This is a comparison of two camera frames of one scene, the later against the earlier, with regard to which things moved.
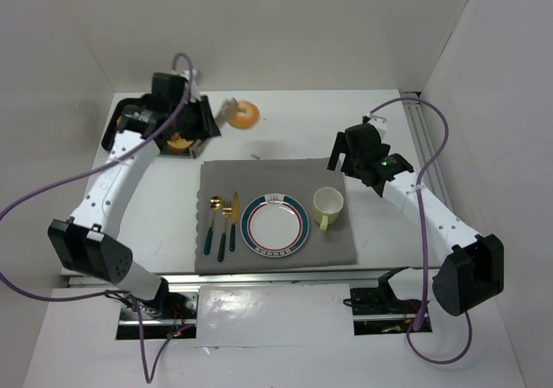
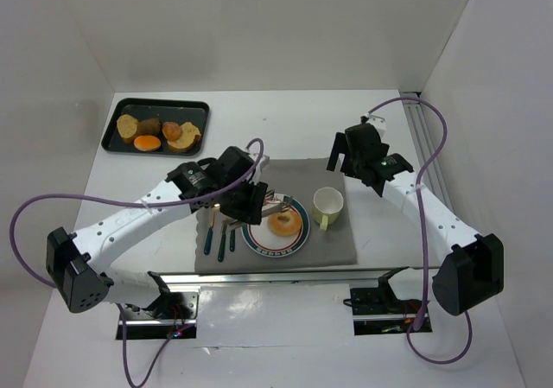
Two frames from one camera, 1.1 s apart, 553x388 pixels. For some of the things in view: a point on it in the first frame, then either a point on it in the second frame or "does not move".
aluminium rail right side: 424,144 does not move
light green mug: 327,202 does not move
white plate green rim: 275,225 does not move
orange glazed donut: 246,116 -> 285,224
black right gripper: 346,154 does not move
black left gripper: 206,117 -> 253,204
